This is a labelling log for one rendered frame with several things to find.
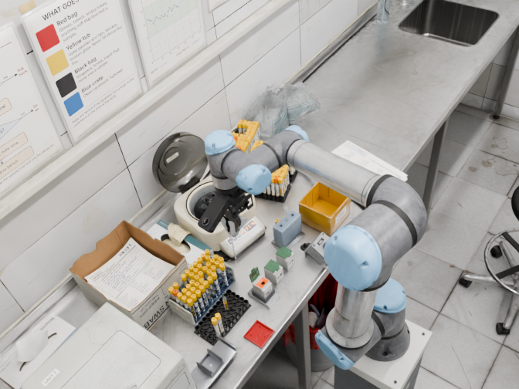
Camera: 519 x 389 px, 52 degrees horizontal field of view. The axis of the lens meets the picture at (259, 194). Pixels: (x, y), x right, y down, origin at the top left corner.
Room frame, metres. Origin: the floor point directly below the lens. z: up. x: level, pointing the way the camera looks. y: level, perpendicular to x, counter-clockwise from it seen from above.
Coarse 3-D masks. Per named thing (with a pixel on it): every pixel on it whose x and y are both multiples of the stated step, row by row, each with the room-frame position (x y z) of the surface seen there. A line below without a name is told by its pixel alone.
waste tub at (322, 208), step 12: (312, 192) 1.30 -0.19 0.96; (324, 192) 1.32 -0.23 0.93; (336, 192) 1.29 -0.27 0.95; (300, 204) 1.24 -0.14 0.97; (312, 204) 1.30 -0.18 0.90; (324, 204) 1.30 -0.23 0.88; (336, 204) 1.29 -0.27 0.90; (348, 204) 1.24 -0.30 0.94; (312, 216) 1.21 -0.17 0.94; (324, 216) 1.17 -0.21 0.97; (336, 216) 1.18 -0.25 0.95; (324, 228) 1.17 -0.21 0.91; (336, 228) 1.18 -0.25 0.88
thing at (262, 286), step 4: (260, 276) 0.98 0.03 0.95; (256, 280) 0.96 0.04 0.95; (260, 280) 0.96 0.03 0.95; (264, 280) 0.96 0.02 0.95; (268, 280) 0.96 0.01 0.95; (256, 284) 0.95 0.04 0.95; (260, 284) 0.95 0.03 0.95; (264, 284) 0.95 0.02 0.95; (268, 284) 0.95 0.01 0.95; (256, 288) 0.94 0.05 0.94; (260, 288) 0.93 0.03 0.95; (264, 288) 0.94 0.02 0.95; (268, 288) 0.94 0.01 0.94; (272, 288) 0.95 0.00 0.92; (256, 292) 0.94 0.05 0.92; (260, 292) 0.93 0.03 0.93; (264, 292) 0.92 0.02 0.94; (268, 292) 0.94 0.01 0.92; (264, 296) 0.92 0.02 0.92
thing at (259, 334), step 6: (258, 324) 0.85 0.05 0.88; (264, 324) 0.85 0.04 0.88; (252, 330) 0.84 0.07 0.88; (258, 330) 0.83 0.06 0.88; (264, 330) 0.83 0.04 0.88; (270, 330) 0.83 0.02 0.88; (246, 336) 0.82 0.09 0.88; (252, 336) 0.82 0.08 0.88; (258, 336) 0.82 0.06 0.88; (264, 336) 0.81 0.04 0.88; (270, 336) 0.81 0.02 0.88; (252, 342) 0.80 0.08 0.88; (258, 342) 0.80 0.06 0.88; (264, 342) 0.79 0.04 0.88
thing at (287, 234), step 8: (288, 216) 1.19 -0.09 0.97; (296, 216) 1.18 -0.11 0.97; (280, 224) 1.16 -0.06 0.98; (288, 224) 1.15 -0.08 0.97; (296, 224) 1.17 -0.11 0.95; (280, 232) 1.13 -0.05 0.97; (288, 232) 1.14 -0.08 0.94; (296, 232) 1.17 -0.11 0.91; (280, 240) 1.13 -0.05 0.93; (288, 240) 1.14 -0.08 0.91; (296, 240) 1.15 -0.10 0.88; (288, 248) 1.13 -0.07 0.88
